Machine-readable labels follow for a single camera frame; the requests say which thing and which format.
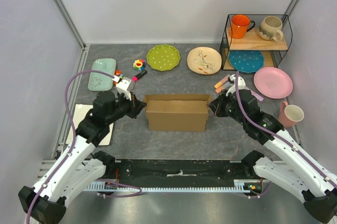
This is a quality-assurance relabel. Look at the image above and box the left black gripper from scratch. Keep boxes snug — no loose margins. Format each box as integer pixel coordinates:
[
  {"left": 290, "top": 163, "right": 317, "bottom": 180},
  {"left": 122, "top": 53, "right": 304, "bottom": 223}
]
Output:
[{"left": 106, "top": 91, "right": 147, "bottom": 124}]

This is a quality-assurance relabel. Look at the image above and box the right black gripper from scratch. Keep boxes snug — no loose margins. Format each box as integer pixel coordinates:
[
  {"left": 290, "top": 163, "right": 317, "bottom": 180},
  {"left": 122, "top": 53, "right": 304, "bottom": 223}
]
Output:
[{"left": 206, "top": 90, "right": 246, "bottom": 125}]

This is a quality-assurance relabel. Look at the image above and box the brown cardboard box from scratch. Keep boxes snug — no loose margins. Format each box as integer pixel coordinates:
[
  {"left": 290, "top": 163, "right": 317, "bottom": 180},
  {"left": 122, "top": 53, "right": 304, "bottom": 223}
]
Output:
[{"left": 144, "top": 94, "right": 213, "bottom": 132}]

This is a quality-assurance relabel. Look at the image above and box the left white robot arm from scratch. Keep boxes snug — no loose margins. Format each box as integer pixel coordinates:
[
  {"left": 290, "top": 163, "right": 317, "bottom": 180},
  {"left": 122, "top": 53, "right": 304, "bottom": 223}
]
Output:
[{"left": 18, "top": 92, "right": 146, "bottom": 223}]

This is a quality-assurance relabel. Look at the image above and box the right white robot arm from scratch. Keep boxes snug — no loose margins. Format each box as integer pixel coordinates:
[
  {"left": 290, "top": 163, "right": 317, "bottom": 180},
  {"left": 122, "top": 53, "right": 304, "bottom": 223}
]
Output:
[{"left": 208, "top": 90, "right": 336, "bottom": 223}]

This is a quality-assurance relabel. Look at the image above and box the pink black highlighter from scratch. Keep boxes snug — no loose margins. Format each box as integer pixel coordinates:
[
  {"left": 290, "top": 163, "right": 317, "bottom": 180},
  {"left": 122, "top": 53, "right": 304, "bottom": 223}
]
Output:
[{"left": 132, "top": 70, "right": 147, "bottom": 82}]

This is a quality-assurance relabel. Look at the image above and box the rainbow smiling flower toy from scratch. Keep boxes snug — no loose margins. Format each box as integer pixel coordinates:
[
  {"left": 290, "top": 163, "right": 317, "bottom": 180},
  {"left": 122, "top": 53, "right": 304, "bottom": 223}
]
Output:
[{"left": 133, "top": 59, "right": 146, "bottom": 71}]

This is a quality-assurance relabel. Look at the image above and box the purple highlighter pen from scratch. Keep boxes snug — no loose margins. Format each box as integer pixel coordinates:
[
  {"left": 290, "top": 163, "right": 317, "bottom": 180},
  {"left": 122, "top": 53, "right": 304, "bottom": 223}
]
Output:
[{"left": 250, "top": 90, "right": 264, "bottom": 102}]

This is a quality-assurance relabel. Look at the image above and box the light teal rectangular tray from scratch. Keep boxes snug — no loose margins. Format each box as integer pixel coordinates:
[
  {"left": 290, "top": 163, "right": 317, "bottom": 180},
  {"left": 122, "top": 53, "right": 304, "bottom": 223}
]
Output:
[{"left": 88, "top": 59, "right": 116, "bottom": 92}]

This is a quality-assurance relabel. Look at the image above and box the cream bird pattern plate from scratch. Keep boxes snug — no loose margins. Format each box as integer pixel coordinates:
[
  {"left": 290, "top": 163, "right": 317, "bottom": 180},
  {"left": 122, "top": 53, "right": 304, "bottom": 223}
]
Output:
[{"left": 187, "top": 47, "right": 222, "bottom": 75}]

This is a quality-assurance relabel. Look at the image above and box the blue polka dot plate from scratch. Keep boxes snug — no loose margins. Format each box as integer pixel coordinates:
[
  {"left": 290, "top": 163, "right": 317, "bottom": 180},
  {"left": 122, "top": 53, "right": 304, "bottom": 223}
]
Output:
[{"left": 229, "top": 51, "right": 264, "bottom": 73}]

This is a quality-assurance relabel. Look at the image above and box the green polka dot plate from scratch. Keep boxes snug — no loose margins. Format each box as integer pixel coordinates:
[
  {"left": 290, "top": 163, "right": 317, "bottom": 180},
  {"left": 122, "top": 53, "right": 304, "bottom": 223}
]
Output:
[{"left": 146, "top": 44, "right": 181, "bottom": 72}]

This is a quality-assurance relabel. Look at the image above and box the white square plate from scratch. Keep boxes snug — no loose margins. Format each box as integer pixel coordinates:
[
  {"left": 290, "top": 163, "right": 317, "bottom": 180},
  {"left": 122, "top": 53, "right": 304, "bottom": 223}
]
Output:
[{"left": 65, "top": 104, "right": 114, "bottom": 146}]

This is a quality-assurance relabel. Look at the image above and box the pink round plate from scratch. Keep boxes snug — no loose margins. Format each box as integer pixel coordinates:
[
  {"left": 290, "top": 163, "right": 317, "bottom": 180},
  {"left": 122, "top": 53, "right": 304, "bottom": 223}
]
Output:
[{"left": 254, "top": 67, "right": 293, "bottom": 99}]

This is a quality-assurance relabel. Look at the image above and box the pink mug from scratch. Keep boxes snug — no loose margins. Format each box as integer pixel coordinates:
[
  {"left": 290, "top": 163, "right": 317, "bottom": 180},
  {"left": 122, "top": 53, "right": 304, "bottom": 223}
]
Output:
[{"left": 278, "top": 101, "right": 304, "bottom": 128}]

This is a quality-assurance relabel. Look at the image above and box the orange mug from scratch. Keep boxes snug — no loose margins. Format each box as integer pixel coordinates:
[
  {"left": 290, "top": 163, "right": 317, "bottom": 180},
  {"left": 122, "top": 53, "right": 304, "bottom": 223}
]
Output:
[{"left": 229, "top": 14, "right": 255, "bottom": 39}]

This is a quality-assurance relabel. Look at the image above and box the beige ceramic mug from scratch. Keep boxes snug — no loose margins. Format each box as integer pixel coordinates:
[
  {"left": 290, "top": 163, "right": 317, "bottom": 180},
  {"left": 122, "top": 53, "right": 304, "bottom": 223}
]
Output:
[{"left": 259, "top": 16, "right": 284, "bottom": 42}]

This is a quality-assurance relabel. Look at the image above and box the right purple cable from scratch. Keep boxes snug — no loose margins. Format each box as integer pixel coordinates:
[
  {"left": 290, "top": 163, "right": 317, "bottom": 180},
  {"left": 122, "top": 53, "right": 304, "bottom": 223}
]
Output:
[{"left": 234, "top": 71, "right": 337, "bottom": 200}]

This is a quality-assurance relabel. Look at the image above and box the purple cable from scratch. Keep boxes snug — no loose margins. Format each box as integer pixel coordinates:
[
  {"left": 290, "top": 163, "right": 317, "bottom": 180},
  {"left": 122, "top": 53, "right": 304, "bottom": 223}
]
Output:
[
  {"left": 25, "top": 70, "right": 143, "bottom": 224},
  {"left": 234, "top": 71, "right": 337, "bottom": 200}
]

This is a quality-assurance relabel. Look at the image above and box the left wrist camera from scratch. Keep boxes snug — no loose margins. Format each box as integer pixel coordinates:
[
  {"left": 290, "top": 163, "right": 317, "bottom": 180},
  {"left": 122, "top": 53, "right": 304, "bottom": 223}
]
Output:
[{"left": 112, "top": 75, "right": 136, "bottom": 101}]

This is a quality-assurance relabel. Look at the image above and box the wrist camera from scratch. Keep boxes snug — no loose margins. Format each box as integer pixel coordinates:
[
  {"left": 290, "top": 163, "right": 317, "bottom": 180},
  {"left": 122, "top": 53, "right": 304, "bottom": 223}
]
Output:
[
  {"left": 225, "top": 74, "right": 251, "bottom": 97},
  {"left": 112, "top": 75, "right": 136, "bottom": 101}
]

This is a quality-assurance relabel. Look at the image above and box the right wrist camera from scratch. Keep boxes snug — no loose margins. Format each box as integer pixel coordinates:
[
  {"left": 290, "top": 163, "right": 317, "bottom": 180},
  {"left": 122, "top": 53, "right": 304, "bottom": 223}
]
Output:
[{"left": 225, "top": 74, "right": 251, "bottom": 97}]

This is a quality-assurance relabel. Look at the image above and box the small flower keychain toy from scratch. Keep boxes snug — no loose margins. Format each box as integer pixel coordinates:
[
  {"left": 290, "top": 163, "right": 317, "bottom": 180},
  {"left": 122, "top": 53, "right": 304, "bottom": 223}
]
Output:
[{"left": 114, "top": 70, "right": 123, "bottom": 78}]

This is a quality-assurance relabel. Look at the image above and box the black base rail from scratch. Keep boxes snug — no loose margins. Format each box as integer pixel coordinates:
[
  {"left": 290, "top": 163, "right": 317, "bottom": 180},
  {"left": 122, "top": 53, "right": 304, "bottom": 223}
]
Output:
[{"left": 91, "top": 151, "right": 271, "bottom": 198}]

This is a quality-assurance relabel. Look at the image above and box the black wire wooden shelf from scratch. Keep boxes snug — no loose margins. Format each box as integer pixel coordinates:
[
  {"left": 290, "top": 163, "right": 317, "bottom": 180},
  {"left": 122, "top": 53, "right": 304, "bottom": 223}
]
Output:
[{"left": 219, "top": 14, "right": 293, "bottom": 70}]

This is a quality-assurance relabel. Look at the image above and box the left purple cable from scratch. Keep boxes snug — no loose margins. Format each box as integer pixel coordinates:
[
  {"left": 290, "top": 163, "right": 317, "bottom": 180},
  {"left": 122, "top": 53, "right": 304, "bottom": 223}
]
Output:
[{"left": 25, "top": 70, "right": 143, "bottom": 224}]

